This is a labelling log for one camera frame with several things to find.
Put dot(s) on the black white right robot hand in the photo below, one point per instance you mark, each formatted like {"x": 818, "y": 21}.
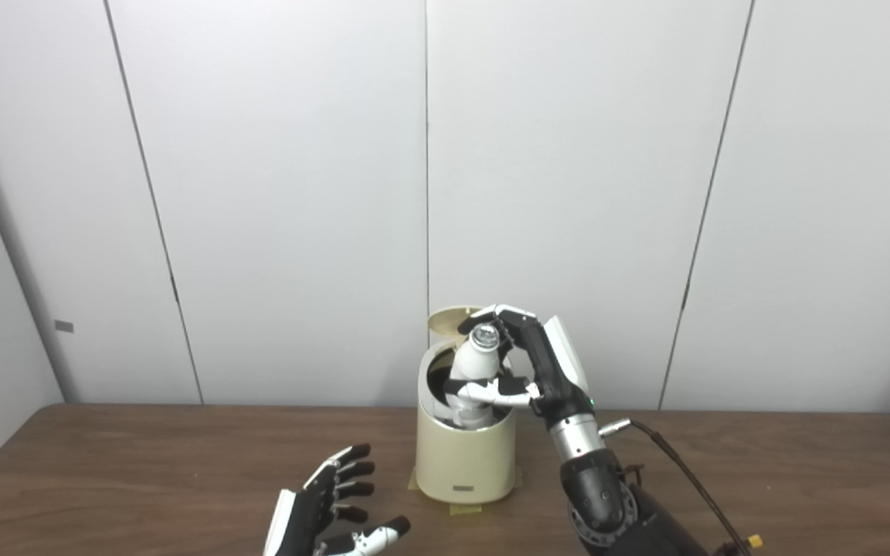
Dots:
{"x": 557, "y": 371}

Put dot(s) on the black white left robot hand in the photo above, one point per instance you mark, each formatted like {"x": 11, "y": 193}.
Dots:
{"x": 306, "y": 517}

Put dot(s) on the small white plastic bottle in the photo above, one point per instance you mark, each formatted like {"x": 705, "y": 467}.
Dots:
{"x": 476, "y": 363}

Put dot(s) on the round cream bin lid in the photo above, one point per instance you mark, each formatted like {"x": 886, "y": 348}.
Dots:
{"x": 445, "y": 320}

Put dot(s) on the cream-colored trash bin body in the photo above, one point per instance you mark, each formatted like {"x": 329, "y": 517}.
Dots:
{"x": 464, "y": 459}

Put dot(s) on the small grey wall tag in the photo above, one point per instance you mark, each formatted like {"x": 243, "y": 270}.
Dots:
{"x": 64, "y": 326}

